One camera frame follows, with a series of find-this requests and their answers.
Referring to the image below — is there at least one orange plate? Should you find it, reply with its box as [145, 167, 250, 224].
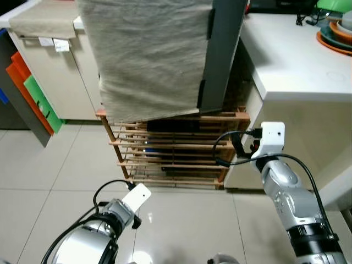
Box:
[316, 30, 352, 57]

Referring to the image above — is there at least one dark teal plate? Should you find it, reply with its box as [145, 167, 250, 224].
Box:
[320, 23, 352, 51]

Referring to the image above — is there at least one orange bowl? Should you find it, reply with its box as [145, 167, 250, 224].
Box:
[328, 20, 352, 43]

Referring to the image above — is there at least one black cable bundle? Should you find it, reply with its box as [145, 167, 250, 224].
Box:
[295, 12, 326, 28]

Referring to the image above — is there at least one wooden slatted rack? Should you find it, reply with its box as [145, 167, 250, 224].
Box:
[96, 106, 252, 191]

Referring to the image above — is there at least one flat black box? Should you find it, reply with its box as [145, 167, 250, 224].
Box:
[147, 119, 202, 133]

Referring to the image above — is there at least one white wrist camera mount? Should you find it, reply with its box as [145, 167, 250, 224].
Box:
[121, 183, 152, 213]
[251, 122, 286, 161]

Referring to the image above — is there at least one green cutting board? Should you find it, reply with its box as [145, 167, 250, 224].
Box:
[23, 74, 65, 134]

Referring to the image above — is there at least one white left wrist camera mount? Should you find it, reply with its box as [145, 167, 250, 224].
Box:
[121, 183, 152, 213]

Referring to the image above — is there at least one dark grey cutting board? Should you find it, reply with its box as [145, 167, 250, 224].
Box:
[0, 30, 54, 147]

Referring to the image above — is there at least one orange cutting board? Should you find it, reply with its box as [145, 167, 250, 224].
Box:
[5, 51, 57, 136]

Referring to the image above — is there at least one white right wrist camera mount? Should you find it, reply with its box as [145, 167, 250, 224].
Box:
[251, 122, 286, 161]

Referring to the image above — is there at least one large beige cloth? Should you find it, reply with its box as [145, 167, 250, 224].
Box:
[75, 0, 216, 124]

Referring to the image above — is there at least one small beige cloth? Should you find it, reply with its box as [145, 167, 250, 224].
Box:
[8, 0, 83, 40]

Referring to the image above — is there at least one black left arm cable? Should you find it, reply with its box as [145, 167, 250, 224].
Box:
[92, 179, 134, 215]

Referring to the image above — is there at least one grey cup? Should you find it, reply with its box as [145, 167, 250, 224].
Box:
[340, 10, 352, 32]

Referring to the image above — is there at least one black appliance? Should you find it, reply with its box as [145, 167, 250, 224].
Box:
[247, 0, 320, 14]

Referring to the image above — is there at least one white kitchen counter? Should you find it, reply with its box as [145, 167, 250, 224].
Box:
[224, 12, 352, 212]

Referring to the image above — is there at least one dark grey mini fridge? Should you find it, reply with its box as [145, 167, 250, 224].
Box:
[196, 0, 249, 115]

